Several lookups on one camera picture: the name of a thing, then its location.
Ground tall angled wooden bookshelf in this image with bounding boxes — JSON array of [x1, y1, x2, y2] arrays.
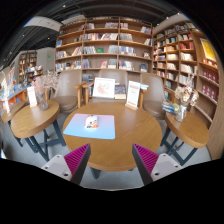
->
[[152, 20, 221, 124]]

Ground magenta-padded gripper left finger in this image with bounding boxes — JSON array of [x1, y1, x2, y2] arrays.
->
[[41, 143, 92, 186]]

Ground orange display shelf with goods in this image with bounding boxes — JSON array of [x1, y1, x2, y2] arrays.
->
[[0, 66, 29, 111]]

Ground oval wooden side table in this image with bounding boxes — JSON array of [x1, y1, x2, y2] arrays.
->
[[159, 110, 210, 167], [10, 99, 67, 163], [0, 99, 27, 148]]

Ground glass vase beige dried flowers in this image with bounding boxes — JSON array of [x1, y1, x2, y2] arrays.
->
[[174, 73, 200, 123]]

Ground small white table card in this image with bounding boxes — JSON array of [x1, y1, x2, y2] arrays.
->
[[26, 86, 38, 108]]

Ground white red sign wooden base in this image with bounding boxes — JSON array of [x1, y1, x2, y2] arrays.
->
[[125, 80, 142, 111]]

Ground stack of colourful books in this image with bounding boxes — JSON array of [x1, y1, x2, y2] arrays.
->
[[161, 100, 179, 114]]

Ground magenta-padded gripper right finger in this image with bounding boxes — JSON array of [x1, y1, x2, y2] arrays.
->
[[131, 143, 184, 186]]

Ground wide wooden bookshelf with books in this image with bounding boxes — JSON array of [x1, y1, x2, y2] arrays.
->
[[54, 16, 154, 74]]

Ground distant wooden bookshelf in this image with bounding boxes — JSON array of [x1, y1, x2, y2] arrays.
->
[[18, 49, 44, 84]]

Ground white framed red print picture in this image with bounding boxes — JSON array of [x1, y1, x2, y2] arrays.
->
[[91, 77, 116, 100]]

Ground pink blue gradient mouse pad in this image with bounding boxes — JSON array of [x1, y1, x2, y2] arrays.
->
[[62, 113, 116, 140]]

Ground dark cover book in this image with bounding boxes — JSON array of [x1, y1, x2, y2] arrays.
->
[[114, 83, 127, 100]]

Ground white orange patterned computer mouse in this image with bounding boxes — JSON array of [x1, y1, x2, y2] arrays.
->
[[84, 114, 100, 130]]

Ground glass vase pink dried flowers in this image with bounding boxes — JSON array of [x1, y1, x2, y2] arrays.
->
[[31, 70, 60, 112]]

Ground brown leather wooden armchair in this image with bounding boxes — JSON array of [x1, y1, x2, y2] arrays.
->
[[49, 69, 88, 114], [138, 72, 168, 120], [82, 68, 131, 104]]

